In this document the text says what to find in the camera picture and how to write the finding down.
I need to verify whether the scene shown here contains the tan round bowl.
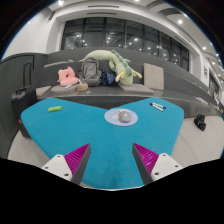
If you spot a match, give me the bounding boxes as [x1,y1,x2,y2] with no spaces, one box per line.
[76,81,90,93]

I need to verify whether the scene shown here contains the small grey seat cushion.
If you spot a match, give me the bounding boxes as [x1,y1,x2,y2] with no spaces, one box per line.
[35,85,53,98]

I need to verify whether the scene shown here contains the white marker with blue cap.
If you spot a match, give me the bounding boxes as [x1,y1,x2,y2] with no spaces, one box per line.
[152,101,167,110]

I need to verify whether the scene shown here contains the dark blue bag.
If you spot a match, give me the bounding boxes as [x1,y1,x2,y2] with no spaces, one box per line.
[99,71,118,86]

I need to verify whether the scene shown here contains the grey and white computer mouse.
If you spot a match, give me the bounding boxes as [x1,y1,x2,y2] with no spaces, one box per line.
[117,110,132,124]

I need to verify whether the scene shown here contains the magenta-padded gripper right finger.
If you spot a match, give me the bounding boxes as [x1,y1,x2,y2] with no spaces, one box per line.
[132,142,184,185]

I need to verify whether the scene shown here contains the dark grey tiered bench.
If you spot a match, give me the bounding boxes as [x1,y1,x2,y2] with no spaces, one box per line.
[0,46,224,118]

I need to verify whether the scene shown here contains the small green case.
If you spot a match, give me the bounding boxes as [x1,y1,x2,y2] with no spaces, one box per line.
[47,105,63,113]

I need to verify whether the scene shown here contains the grey backpack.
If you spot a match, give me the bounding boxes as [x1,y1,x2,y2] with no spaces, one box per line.
[78,57,103,87]

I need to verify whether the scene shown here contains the pink plush cushion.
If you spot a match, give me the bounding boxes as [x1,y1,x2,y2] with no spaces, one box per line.
[56,66,80,87]

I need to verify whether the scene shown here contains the flat grey seat cushion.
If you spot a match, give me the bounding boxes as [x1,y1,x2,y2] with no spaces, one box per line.
[118,82,155,95]

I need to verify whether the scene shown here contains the black suitcase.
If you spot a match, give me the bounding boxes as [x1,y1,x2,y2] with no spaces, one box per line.
[10,61,38,138]

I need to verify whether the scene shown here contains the ceiling lights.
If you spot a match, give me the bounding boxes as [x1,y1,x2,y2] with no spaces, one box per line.
[56,0,216,68]

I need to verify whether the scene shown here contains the green dragon plush toy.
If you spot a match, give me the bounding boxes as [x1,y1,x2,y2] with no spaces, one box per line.
[78,49,143,87]

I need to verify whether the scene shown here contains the round grey seat cushion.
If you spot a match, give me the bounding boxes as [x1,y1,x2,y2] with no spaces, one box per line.
[50,83,79,94]

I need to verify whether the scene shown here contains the large dark window wall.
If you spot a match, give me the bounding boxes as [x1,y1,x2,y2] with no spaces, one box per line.
[60,17,190,72]

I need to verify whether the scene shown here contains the black bag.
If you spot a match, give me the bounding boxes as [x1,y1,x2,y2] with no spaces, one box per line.
[193,113,207,132]

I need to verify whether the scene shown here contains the beige square cushion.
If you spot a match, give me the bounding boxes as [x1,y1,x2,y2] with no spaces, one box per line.
[143,62,165,91]

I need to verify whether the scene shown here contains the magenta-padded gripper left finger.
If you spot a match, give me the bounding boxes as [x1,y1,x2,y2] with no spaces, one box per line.
[41,143,92,186]

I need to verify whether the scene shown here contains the round light blue mouse pad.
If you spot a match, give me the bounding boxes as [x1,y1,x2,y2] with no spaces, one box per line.
[103,107,139,127]

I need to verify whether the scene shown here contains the white marker with dark cap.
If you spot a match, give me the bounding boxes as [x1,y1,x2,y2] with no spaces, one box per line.
[149,103,165,112]

